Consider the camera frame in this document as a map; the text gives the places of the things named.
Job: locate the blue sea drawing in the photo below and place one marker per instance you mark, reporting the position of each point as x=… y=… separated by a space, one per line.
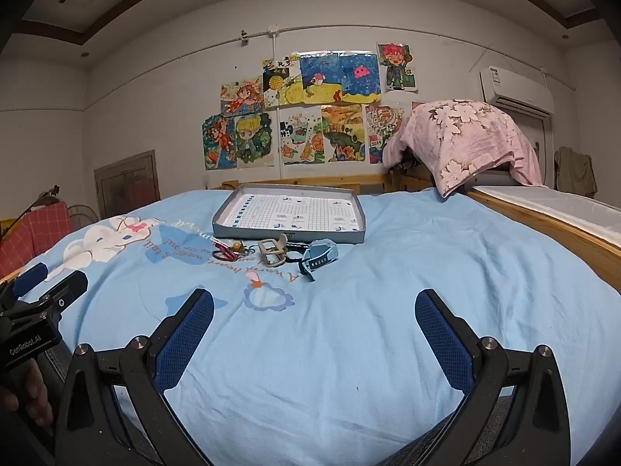
x=339 y=77

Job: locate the white mattress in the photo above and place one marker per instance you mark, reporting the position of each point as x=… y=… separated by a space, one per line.
x=558 y=204

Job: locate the grey tray with grid paper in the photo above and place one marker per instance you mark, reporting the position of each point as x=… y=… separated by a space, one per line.
x=291 y=213

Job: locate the pink floral blanket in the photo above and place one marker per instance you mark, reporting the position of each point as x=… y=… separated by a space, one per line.
x=461 y=136

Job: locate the small wooden door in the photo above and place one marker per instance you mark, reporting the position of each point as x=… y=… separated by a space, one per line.
x=128 y=184

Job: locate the orange landscape drawing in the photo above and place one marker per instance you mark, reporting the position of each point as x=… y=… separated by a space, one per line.
x=342 y=133

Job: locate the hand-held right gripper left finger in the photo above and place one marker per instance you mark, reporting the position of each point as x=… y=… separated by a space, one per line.
x=187 y=340

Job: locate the beige watch band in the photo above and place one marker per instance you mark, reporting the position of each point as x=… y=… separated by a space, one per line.
x=281 y=241

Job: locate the red checkered cloth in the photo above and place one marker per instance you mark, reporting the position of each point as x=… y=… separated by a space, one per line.
x=39 y=233

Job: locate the wooden bed frame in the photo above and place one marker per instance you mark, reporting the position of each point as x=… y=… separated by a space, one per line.
x=558 y=233

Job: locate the white air conditioner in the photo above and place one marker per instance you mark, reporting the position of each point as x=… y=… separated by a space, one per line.
x=516 y=88

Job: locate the mermaid girl drawing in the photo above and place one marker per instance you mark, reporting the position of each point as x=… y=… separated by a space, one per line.
x=218 y=143

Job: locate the metal rings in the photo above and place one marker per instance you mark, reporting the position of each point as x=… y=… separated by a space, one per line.
x=246 y=251

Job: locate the black and yellow drawing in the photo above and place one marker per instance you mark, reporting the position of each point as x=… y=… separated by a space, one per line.
x=282 y=85

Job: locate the olive hanging clothing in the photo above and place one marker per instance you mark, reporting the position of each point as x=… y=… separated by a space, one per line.
x=577 y=172

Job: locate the person's left hand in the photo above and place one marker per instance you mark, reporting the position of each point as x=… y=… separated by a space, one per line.
x=36 y=398

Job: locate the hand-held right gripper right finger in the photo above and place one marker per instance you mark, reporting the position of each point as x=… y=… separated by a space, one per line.
x=444 y=340

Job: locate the blue wrist watch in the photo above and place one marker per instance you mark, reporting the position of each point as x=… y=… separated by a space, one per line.
x=318 y=258

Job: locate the light blue printed bedsheet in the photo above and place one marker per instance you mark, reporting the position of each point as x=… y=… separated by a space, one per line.
x=364 y=310

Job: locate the blond boy drawing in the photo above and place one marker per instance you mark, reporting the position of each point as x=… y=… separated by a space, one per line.
x=253 y=141

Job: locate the red-haired figure drawing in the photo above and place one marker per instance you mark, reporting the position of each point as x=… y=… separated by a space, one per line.
x=397 y=68

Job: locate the white drawing with orange fruits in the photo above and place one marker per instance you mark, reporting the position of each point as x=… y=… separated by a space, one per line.
x=301 y=136

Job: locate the round fan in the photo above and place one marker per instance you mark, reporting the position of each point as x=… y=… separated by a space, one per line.
x=82 y=216

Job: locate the white wall conduit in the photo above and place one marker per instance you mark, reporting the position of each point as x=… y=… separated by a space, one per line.
x=275 y=46

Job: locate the orange-haired girl drawing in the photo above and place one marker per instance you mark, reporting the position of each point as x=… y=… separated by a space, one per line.
x=241 y=97

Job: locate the person's denim pants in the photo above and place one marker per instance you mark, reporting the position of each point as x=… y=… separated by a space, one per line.
x=58 y=366

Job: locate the colourful busy drawing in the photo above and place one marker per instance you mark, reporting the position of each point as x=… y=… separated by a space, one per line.
x=381 y=128

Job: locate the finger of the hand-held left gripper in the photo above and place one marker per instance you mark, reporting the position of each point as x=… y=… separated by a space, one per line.
x=65 y=289
x=30 y=275

